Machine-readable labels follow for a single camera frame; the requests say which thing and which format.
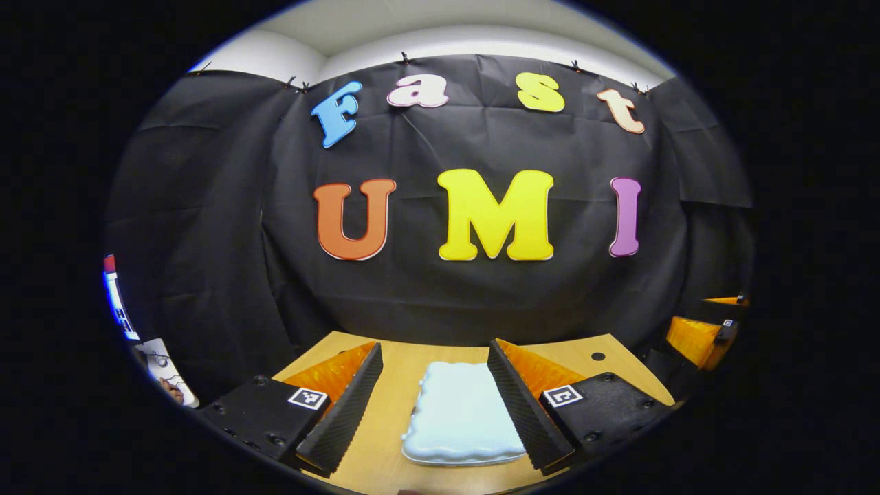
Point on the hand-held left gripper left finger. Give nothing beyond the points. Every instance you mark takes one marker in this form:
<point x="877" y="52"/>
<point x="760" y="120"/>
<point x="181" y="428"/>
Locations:
<point x="347" y="416"/>

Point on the white side desk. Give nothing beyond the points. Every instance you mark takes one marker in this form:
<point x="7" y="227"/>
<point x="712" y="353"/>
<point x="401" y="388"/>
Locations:
<point x="148" y="350"/>

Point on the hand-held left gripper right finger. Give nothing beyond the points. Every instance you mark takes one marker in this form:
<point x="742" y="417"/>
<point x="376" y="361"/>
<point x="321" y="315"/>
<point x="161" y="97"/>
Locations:
<point x="519" y="412"/>

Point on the black backdrop cloth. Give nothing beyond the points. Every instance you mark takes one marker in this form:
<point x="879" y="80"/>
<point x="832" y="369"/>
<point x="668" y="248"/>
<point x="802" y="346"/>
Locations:
<point x="412" y="295"/>

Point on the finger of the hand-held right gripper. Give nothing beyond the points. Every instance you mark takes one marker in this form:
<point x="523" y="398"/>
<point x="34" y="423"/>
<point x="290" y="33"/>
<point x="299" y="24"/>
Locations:
<point x="725" y="335"/>
<point x="715" y="311"/>

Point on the computer monitor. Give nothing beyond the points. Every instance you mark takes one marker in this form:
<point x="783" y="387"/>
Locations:
<point x="117" y="302"/>

